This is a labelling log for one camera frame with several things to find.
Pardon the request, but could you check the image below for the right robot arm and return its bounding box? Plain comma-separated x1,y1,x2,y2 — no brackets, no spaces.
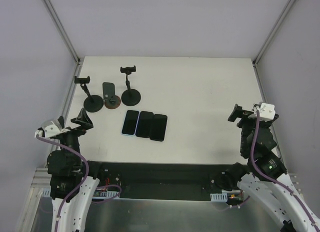
211,102,320,231

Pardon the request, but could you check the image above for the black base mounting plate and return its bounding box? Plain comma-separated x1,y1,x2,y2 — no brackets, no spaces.
89,161,231,201

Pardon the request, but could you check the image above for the aluminium frame post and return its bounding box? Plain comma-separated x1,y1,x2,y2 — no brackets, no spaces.
42,0,82,65
252,0,297,68

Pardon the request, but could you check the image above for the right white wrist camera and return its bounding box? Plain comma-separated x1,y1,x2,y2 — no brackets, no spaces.
251,102,276,122

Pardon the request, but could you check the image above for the black round-base phone stand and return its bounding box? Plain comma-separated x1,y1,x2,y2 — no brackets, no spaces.
74,76,104,113

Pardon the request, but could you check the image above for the right aluminium frame post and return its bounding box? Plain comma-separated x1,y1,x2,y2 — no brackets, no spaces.
252,0,297,68

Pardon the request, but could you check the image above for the light blue phone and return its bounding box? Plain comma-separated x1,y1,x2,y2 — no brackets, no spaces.
121,110,140,136

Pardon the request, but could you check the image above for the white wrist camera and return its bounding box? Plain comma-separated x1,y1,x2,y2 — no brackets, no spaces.
34,119,68,138
251,102,276,122

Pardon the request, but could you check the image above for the white cable duct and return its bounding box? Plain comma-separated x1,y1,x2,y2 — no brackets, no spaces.
210,192,228,202
41,188,120,200

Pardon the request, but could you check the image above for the black phone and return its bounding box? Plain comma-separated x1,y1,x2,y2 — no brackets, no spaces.
135,111,154,138
149,114,168,142

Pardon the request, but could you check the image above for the left aluminium frame post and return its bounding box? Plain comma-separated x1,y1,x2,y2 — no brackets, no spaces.
42,0,82,65

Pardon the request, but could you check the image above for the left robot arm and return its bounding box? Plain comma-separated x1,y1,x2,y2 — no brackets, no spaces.
44,108,106,231

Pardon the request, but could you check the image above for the brown-base phone stand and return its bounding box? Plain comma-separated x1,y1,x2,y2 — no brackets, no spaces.
102,82,121,109

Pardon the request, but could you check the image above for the left white cable duct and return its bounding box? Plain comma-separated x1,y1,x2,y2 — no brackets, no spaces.
41,188,120,200

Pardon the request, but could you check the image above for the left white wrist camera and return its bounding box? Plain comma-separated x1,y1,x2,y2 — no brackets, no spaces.
34,119,68,138

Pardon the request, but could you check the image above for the right white cable duct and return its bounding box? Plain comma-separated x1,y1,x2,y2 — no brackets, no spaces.
210,192,228,202

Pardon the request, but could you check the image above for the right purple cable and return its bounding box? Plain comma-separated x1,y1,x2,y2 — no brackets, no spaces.
214,110,318,232

